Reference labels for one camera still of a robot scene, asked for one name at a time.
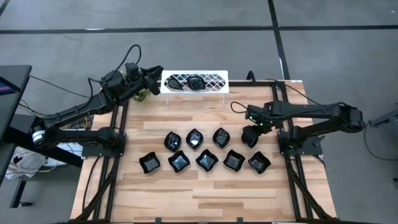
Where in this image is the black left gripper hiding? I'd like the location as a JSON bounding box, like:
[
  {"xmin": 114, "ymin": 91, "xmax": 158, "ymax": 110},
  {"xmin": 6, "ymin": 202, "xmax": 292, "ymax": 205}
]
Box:
[{"xmin": 123, "ymin": 65, "xmax": 164, "ymax": 97}]

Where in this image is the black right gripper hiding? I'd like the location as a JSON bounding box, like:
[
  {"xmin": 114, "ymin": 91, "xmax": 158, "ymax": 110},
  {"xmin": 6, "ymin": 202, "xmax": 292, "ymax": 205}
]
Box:
[{"xmin": 245, "ymin": 104, "xmax": 274, "ymax": 143}]

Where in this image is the black leaf-shaped mini plate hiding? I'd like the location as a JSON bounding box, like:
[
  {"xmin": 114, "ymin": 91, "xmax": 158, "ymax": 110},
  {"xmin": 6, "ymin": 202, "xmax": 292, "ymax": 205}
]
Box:
[
  {"xmin": 164, "ymin": 131, "xmax": 182, "ymax": 153},
  {"xmin": 186, "ymin": 75, "xmax": 206, "ymax": 92},
  {"xmin": 212, "ymin": 127, "xmax": 231, "ymax": 149},
  {"xmin": 241, "ymin": 126, "xmax": 260, "ymax": 149},
  {"xmin": 185, "ymin": 128, "xmax": 205, "ymax": 151}
]

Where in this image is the black teardrop mini plate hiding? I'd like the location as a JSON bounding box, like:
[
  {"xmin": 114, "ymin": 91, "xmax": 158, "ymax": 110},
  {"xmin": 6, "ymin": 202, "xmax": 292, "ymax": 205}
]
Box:
[{"xmin": 167, "ymin": 77, "xmax": 184, "ymax": 91}]

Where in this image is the black wavy square mini plate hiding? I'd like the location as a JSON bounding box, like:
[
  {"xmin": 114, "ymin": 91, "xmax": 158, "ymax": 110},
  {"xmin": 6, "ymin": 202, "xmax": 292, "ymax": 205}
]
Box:
[
  {"xmin": 167, "ymin": 150, "xmax": 191, "ymax": 174},
  {"xmin": 223, "ymin": 149, "xmax": 246, "ymax": 173},
  {"xmin": 138, "ymin": 151, "xmax": 162, "ymax": 174},
  {"xmin": 248, "ymin": 151, "xmax": 272, "ymax": 175},
  {"xmin": 195, "ymin": 148, "xmax": 220, "ymax": 172}
]

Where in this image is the green potted plant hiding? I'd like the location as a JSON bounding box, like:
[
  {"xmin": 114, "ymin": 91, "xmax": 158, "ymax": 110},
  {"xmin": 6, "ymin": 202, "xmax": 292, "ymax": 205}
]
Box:
[{"xmin": 121, "ymin": 70, "xmax": 150, "ymax": 103}]

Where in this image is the grey metal stand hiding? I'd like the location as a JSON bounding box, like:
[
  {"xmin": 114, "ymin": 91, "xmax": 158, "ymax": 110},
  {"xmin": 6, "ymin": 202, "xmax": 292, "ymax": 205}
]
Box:
[{"xmin": 368, "ymin": 104, "xmax": 398, "ymax": 129}]

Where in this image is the black desk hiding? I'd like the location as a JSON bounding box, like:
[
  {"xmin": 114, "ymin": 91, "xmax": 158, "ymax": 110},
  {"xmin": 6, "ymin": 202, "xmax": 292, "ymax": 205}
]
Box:
[{"xmin": 0, "ymin": 64, "xmax": 84, "ymax": 208}]

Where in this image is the monitor with coloured screen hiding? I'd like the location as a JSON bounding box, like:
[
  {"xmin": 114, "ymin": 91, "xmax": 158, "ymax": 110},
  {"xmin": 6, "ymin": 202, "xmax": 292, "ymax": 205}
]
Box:
[{"xmin": 0, "ymin": 76, "xmax": 21, "ymax": 96}]

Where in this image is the white plastic bag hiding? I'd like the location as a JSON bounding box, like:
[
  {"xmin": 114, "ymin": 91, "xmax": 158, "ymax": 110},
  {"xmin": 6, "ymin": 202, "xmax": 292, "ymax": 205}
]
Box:
[{"xmin": 4, "ymin": 146, "xmax": 60, "ymax": 180}]

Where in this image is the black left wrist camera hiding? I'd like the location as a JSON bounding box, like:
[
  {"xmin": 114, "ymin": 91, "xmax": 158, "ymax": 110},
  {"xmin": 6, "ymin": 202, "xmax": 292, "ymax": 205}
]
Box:
[{"xmin": 124, "ymin": 62, "xmax": 140, "ymax": 80}]

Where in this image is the black left camera cable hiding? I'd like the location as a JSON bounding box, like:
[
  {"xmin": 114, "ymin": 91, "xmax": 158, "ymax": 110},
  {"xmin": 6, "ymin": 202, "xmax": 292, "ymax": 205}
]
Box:
[{"xmin": 88, "ymin": 44, "xmax": 142, "ymax": 94}]

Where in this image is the black camera cable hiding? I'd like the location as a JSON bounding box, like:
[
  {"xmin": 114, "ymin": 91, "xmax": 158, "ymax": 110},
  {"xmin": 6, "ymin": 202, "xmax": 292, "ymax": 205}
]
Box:
[
  {"xmin": 88, "ymin": 44, "xmax": 142, "ymax": 94},
  {"xmin": 230, "ymin": 101, "xmax": 250, "ymax": 114}
]

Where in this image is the black right camera cable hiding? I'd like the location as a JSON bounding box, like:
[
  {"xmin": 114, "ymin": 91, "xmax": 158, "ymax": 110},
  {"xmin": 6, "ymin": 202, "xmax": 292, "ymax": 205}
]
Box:
[{"xmin": 230, "ymin": 101, "xmax": 250, "ymax": 114}]

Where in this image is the black aluminium extrusion frame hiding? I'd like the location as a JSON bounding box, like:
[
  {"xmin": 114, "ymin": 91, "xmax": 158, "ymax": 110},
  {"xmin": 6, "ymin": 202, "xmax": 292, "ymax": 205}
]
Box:
[{"xmin": 70, "ymin": 79, "xmax": 338, "ymax": 224}]

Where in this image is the white wire rack shelf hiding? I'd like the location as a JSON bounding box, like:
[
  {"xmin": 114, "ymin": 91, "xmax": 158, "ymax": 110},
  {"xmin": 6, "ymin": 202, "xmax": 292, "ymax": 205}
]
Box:
[{"xmin": 160, "ymin": 70, "xmax": 230, "ymax": 106}]

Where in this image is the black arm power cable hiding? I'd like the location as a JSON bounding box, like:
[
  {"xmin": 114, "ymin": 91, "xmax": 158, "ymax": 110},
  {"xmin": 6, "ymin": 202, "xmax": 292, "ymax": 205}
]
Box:
[{"xmin": 256, "ymin": 77, "xmax": 315, "ymax": 105}]

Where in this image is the thin black floor cable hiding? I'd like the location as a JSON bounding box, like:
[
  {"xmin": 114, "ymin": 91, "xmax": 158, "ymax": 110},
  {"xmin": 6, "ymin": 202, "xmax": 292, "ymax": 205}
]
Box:
[{"xmin": 29, "ymin": 75, "xmax": 91, "ymax": 99}]

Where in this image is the curved black floor cable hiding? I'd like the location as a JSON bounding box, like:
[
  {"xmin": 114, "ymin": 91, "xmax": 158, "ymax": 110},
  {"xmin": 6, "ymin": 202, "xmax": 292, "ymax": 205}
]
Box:
[{"xmin": 364, "ymin": 121, "xmax": 398, "ymax": 162}]

